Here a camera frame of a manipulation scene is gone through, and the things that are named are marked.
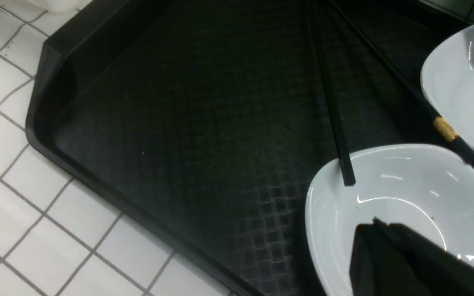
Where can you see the black plastic serving tray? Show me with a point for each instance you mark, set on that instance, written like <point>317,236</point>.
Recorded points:
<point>205,121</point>

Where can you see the black chopstick with gold band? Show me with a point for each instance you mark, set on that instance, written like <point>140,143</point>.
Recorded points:
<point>437,121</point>

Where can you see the pale blue square dish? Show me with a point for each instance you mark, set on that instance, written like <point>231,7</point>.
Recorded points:
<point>428,188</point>
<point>447,81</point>

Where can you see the plain black chopstick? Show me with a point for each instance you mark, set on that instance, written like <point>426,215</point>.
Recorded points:
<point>341,146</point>

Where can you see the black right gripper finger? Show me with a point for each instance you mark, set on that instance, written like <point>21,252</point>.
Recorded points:
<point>394,260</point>

